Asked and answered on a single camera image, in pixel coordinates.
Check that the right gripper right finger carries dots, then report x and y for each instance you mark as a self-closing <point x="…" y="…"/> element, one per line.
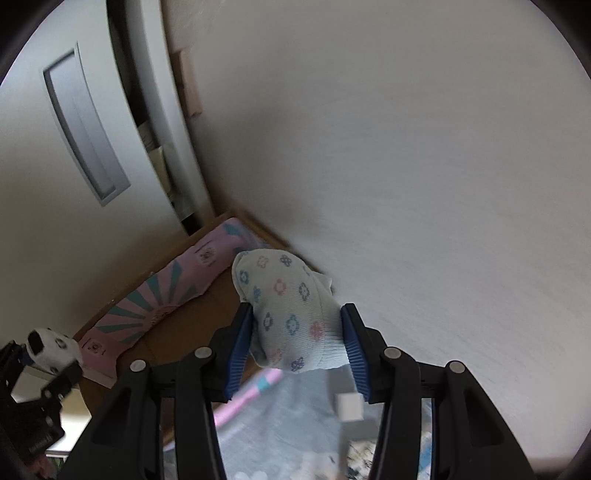
<point x="470" y="438"/>

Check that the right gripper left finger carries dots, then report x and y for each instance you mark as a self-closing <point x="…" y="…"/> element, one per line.
<point x="123" y="440"/>

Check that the floral white sock bundle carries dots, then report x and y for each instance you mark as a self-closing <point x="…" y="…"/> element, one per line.
<point x="297" y="324"/>

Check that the small white cube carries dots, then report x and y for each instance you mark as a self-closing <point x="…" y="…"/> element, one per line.
<point x="349" y="407"/>

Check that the pink lined cardboard box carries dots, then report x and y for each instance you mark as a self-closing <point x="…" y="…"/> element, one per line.
<point x="172" y="308"/>

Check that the floral light blue bedsheet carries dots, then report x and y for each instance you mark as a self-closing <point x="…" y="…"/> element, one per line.
<point x="285" y="426"/>

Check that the white sliding closet door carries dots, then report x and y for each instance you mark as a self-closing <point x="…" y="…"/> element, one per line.
<point x="83" y="212"/>

